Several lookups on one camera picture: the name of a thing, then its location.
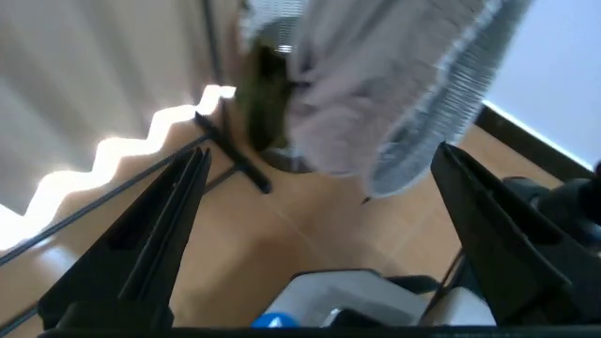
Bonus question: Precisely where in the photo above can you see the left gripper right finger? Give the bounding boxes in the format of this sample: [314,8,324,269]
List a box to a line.
[430,141,601,327]

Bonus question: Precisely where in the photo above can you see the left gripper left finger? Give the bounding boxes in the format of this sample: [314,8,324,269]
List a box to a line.
[37,146,212,330]

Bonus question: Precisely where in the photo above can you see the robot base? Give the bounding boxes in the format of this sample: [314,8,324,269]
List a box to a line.
[251,268,498,329]

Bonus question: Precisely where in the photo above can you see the black clothes rack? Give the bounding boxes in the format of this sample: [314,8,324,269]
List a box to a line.
[0,0,273,337]

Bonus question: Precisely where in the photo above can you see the white laundry basket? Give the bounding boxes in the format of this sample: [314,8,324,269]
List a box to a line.
[237,0,536,198]

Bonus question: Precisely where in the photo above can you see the beige curtain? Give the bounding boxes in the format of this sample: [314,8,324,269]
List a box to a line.
[0,0,243,217]

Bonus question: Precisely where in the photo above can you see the green garment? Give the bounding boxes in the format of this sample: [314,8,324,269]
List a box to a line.
[233,39,295,152]

